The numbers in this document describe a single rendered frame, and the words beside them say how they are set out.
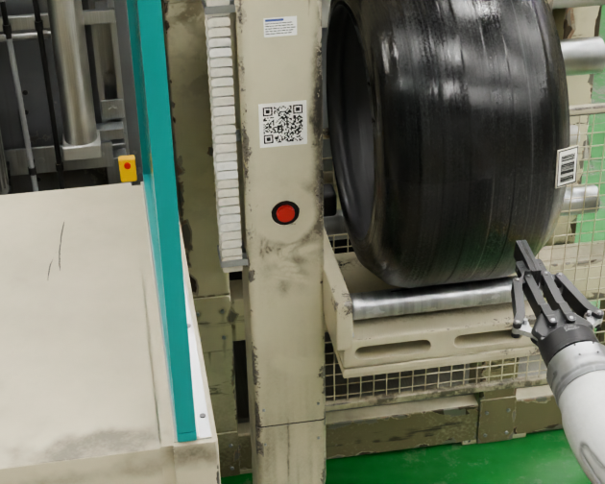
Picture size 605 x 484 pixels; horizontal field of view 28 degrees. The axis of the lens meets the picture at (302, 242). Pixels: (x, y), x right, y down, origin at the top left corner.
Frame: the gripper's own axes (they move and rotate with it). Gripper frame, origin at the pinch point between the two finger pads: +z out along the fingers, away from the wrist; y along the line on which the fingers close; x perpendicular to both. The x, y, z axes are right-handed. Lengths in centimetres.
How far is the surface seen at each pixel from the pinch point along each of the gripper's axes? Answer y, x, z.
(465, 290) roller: 1.1, 22.8, 20.5
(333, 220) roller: 18, 27, 48
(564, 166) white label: -9.3, -6.3, 13.3
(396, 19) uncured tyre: 13.7, -24.6, 28.5
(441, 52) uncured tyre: 8.3, -22.2, 22.4
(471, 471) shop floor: -22, 121, 61
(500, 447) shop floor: -31, 122, 69
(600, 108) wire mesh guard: -41, 22, 69
